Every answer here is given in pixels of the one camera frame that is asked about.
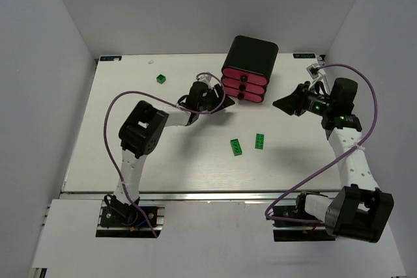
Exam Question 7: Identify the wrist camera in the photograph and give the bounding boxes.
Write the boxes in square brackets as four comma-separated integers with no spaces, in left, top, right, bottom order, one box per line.
[196,72,212,85]
[306,63,325,79]

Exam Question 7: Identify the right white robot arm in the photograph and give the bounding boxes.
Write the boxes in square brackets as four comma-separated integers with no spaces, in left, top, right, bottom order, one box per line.
[273,78,394,243]

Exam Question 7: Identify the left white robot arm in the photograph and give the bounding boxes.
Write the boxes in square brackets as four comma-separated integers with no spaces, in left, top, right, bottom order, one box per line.
[113,81,235,205]

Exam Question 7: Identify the blue label sticker left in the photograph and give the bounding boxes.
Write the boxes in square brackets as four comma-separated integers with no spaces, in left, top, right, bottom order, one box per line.
[99,55,122,62]

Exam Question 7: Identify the blue label sticker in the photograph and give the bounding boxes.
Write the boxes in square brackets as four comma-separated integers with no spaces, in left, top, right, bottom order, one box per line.
[293,53,316,59]
[99,55,122,62]

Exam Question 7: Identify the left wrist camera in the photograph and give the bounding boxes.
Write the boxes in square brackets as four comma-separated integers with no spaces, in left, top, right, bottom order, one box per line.
[196,72,212,85]

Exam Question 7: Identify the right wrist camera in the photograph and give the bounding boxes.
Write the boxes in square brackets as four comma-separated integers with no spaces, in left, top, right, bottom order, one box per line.
[306,63,325,79]

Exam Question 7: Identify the pink drawer with black knob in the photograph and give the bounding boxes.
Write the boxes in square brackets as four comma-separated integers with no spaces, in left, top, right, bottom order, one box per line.
[222,68,269,86]

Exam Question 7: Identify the small dark green lego cube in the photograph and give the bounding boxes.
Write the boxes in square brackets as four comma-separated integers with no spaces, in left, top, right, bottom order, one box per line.
[156,74,166,84]

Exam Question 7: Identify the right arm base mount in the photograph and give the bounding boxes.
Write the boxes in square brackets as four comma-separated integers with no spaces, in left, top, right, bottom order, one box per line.
[272,191,336,242]

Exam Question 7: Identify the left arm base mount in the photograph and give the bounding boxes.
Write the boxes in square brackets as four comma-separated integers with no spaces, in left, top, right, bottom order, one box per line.
[96,194,164,238]

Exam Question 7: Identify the blue label sticker right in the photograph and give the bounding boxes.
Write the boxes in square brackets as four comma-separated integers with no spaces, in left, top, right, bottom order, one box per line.
[293,53,316,59]

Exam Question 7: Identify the long green lego brick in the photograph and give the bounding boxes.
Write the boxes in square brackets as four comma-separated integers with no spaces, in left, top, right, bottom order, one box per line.
[230,139,242,156]
[255,133,265,150]

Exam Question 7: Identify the black drawer housing box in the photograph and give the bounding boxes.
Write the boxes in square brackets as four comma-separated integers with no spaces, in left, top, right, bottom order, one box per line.
[222,35,279,90]

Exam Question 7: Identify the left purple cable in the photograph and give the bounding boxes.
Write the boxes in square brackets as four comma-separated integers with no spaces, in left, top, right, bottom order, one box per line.
[103,72,226,238]

